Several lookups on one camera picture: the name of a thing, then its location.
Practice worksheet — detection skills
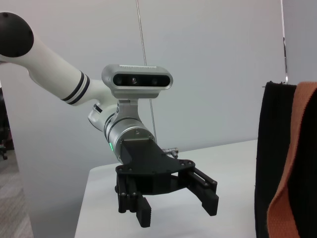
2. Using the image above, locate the black bag with orange handles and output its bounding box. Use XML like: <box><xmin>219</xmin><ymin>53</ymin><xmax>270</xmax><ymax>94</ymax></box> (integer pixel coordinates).
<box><xmin>254</xmin><ymin>80</ymin><xmax>317</xmax><ymax>238</ymax></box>

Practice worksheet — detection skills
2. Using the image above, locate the thin grey vertical rod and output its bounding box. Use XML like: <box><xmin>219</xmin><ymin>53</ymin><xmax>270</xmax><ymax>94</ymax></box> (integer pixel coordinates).
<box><xmin>135</xmin><ymin>0</ymin><xmax>159</xmax><ymax>143</ymax></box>

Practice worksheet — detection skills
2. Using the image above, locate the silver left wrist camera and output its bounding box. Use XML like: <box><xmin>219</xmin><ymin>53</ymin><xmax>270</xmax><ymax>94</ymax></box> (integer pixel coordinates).
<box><xmin>101</xmin><ymin>63</ymin><xmax>173</xmax><ymax>99</ymax></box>

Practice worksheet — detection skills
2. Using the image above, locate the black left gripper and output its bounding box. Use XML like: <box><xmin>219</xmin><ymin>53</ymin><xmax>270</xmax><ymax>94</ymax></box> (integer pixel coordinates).
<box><xmin>115</xmin><ymin>137</ymin><xmax>220</xmax><ymax>228</ymax></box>

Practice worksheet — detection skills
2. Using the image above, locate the silver cable connector plug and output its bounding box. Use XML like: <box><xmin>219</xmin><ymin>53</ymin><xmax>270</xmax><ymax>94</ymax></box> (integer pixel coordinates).
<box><xmin>162</xmin><ymin>146</ymin><xmax>179</xmax><ymax>158</ymax></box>

